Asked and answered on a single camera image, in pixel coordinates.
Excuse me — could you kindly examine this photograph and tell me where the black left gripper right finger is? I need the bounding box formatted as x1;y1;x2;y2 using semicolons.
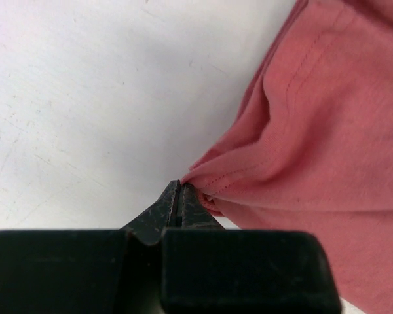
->
178;184;224;230

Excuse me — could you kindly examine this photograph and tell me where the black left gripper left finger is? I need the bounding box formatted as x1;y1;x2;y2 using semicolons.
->
122;180;180;246

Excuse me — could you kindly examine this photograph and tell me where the pink t-shirt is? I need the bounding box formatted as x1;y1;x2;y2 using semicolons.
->
184;1;393;313

